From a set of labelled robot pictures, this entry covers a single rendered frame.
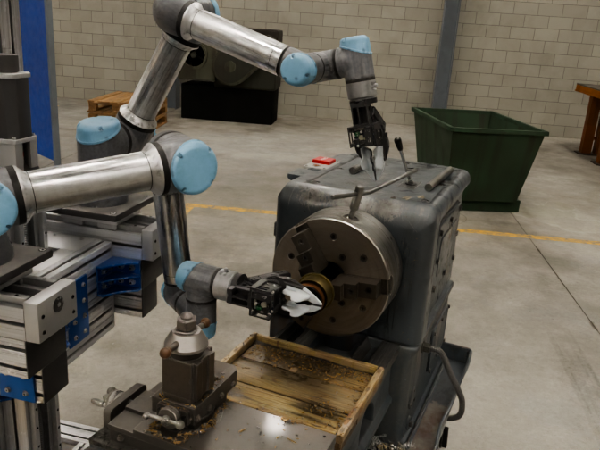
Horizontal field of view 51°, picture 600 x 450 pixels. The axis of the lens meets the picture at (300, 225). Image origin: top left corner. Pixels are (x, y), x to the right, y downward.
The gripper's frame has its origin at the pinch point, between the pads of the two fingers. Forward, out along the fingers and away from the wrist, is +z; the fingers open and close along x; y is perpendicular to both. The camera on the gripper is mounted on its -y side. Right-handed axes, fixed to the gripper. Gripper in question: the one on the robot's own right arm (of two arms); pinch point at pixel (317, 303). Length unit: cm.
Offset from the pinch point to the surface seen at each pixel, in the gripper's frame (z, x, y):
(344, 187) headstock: -9.5, 17.0, -38.5
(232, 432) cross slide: -0.6, -10.9, 36.6
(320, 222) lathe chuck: -6.8, 13.8, -15.2
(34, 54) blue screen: -432, 12, -332
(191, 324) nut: -9.2, 8.9, 37.0
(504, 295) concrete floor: 22, -111, -293
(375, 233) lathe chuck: 6.1, 12.1, -20.0
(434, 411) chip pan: 21, -55, -54
